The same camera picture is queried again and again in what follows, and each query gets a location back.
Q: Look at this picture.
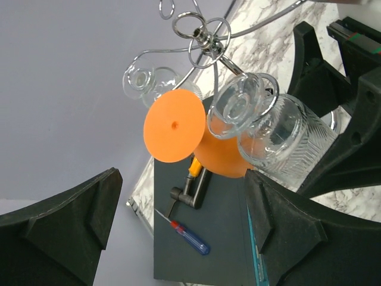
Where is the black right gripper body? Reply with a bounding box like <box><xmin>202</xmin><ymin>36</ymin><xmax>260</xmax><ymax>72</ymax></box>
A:
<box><xmin>327</xmin><ymin>17</ymin><xmax>380</xmax><ymax>88</ymax></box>

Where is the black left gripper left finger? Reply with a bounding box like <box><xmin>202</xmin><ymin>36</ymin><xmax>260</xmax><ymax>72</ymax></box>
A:
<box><xmin>1</xmin><ymin>168</ymin><xmax>123</xmax><ymax>285</ymax></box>

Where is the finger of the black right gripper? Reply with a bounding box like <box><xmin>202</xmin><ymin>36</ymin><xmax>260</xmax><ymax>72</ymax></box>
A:
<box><xmin>297</xmin><ymin>67</ymin><xmax>380</xmax><ymax>198</ymax></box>
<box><xmin>288</xmin><ymin>21</ymin><xmax>351</xmax><ymax>117</ymax></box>

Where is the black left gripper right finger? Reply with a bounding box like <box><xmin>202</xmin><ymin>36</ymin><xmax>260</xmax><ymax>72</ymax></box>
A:
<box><xmin>245</xmin><ymin>170</ymin><xmax>380</xmax><ymax>285</ymax></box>

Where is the chrome wine glass rack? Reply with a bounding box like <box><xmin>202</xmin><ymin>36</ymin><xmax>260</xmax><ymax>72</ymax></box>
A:
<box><xmin>130</xmin><ymin>0</ymin><xmax>340</xmax><ymax>138</ymax></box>

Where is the orange plastic goblet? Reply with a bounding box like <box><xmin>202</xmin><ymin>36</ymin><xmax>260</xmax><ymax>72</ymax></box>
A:
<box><xmin>143</xmin><ymin>89</ymin><xmax>254</xmax><ymax>178</ymax></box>

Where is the clear patterned wine glass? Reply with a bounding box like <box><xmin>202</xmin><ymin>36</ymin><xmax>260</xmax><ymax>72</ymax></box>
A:
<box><xmin>122</xmin><ymin>58</ymin><xmax>203</xmax><ymax>108</ymax></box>

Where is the grey metal faucet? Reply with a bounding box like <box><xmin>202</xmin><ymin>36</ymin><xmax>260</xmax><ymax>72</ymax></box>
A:
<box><xmin>165</xmin><ymin>167</ymin><xmax>212</xmax><ymax>218</ymax></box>

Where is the yellow black crimping tool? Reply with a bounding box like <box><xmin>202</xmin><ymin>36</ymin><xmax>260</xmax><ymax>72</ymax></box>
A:
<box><xmin>189</xmin><ymin>157</ymin><xmax>202</xmax><ymax>177</ymax></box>

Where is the dark blue network switch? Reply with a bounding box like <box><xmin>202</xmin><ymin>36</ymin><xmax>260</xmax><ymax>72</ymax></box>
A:
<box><xmin>154</xmin><ymin>154</ymin><xmax>256</xmax><ymax>285</ymax></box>

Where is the blue handled screwdriver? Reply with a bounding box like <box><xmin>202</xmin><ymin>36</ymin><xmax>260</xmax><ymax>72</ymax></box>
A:
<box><xmin>155</xmin><ymin>209</ymin><xmax>211</xmax><ymax>256</ymax></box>

